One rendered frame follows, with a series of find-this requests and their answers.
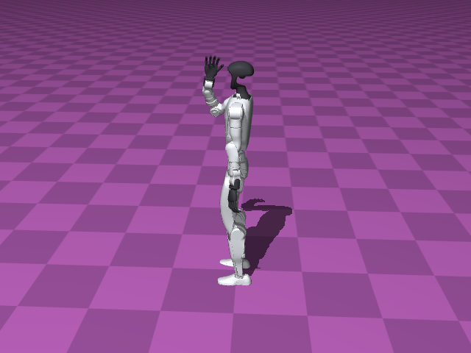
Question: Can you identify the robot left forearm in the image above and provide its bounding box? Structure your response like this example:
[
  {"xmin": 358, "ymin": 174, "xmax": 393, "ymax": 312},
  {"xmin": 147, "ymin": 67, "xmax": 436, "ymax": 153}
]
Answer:
[{"xmin": 226, "ymin": 143, "xmax": 241, "ymax": 186}]

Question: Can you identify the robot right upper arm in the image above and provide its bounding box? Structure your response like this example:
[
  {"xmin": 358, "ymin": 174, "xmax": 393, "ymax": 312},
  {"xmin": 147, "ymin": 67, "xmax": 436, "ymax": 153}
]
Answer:
[{"xmin": 210, "ymin": 92, "xmax": 236, "ymax": 117}]

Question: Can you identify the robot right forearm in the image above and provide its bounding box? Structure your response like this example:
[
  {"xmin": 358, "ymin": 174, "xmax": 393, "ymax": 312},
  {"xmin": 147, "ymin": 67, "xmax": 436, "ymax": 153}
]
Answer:
[{"xmin": 202, "ymin": 80, "xmax": 220, "ymax": 106}]

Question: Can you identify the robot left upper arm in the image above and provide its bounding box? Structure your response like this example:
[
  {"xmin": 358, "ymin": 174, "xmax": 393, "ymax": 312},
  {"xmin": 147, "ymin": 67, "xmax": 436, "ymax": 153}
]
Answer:
[{"xmin": 225, "ymin": 103, "xmax": 244, "ymax": 153}]

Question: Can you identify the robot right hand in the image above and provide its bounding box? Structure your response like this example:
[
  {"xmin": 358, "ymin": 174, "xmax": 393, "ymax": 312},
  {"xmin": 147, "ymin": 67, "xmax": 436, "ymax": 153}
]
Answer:
[{"xmin": 203, "ymin": 55, "xmax": 224, "ymax": 88}]

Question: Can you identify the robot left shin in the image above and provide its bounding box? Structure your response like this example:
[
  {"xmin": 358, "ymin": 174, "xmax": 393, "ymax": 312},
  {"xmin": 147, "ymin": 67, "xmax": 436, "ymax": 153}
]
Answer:
[{"xmin": 227, "ymin": 228, "xmax": 245, "ymax": 279}]

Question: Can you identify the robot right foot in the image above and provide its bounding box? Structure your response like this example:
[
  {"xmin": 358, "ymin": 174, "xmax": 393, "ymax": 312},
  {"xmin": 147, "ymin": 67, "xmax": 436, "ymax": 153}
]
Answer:
[{"xmin": 219, "ymin": 259, "xmax": 250, "ymax": 268}]

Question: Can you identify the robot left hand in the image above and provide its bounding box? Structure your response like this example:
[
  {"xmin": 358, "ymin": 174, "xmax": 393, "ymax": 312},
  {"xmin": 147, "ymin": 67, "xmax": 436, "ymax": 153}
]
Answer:
[{"xmin": 228, "ymin": 179, "xmax": 241, "ymax": 213}]

